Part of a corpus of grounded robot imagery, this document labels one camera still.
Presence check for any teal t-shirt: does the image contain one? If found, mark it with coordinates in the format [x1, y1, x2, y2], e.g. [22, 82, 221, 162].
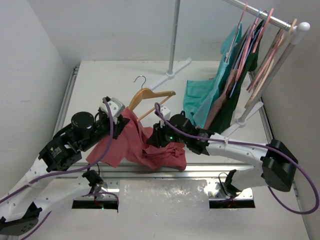
[183, 24, 242, 128]

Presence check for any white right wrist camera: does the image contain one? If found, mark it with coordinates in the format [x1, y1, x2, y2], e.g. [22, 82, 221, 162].
[159, 105, 171, 126]

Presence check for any light blue hanging garment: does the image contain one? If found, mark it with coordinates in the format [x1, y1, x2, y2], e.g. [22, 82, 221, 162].
[193, 89, 220, 128]

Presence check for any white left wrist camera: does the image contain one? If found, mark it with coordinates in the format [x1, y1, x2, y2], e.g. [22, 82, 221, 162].
[99, 97, 125, 124]

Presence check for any salmon red t-shirt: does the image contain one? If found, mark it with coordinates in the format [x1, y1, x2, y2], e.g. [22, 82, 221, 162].
[100, 108, 187, 171]

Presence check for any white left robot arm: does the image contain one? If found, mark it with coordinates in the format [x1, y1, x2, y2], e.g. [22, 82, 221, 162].
[0, 97, 129, 236]

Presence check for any white rack corner post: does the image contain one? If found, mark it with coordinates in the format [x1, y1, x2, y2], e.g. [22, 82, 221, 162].
[236, 22, 311, 128]

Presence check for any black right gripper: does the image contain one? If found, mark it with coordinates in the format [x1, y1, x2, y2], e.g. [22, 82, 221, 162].
[147, 120, 189, 149]

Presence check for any beige empty hanger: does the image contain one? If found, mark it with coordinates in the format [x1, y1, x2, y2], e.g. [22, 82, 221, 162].
[245, 18, 297, 109]

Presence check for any chrome hanging rail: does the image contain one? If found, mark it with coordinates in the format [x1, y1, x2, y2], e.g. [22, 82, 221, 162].
[223, 0, 292, 31]

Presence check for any pink empty hanger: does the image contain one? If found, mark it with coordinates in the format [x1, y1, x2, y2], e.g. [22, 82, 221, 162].
[247, 30, 285, 93]

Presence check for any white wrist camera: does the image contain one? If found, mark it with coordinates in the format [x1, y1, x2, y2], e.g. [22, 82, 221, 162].
[159, 105, 171, 126]
[99, 97, 125, 124]

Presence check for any beige pink garment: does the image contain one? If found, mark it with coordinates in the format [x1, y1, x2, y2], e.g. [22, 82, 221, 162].
[204, 69, 238, 130]

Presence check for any grey rack upright pole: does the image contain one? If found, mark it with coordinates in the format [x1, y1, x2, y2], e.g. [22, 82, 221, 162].
[167, 0, 181, 76]

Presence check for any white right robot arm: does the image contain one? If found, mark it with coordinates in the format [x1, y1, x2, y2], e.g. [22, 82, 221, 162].
[147, 112, 298, 197]

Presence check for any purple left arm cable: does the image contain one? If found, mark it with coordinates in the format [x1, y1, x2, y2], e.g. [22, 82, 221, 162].
[0, 99, 121, 240]

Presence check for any aluminium frame rail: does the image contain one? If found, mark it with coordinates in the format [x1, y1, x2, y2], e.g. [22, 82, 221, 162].
[7, 65, 286, 240]

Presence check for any pink hanger with blue hook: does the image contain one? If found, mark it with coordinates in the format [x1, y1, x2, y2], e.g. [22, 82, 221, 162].
[228, 8, 274, 98]

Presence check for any wooden clothes hanger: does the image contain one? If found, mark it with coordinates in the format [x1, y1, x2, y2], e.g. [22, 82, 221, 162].
[127, 75, 176, 111]

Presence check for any dark green hanging garment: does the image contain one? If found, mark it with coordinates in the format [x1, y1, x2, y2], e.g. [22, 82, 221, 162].
[208, 23, 262, 134]

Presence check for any white rack base foot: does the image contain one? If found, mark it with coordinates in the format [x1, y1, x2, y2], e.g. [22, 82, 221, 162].
[148, 57, 192, 90]

